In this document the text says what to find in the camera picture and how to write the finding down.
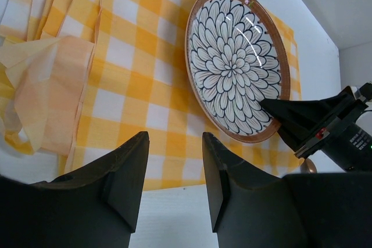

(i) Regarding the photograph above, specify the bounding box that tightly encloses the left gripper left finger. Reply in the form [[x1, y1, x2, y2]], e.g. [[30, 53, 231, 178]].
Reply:
[[1, 131, 149, 247]]

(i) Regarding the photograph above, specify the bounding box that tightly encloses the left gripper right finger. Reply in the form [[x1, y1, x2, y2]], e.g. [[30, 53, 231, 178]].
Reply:
[[202, 132, 371, 247]]

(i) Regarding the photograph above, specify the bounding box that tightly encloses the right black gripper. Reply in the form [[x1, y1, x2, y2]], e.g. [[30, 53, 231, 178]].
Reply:
[[260, 82, 371, 172]]

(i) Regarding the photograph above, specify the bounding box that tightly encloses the floral patterned ceramic plate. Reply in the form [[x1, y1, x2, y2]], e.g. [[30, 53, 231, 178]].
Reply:
[[185, 0, 291, 143]]

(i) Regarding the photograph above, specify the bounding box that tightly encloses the yellow white checkered napkin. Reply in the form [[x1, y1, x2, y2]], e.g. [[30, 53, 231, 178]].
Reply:
[[1, 0, 301, 190]]

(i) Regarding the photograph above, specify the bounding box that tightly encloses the copper coloured spoon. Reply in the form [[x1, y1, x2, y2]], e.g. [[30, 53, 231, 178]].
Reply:
[[300, 159, 317, 174]]

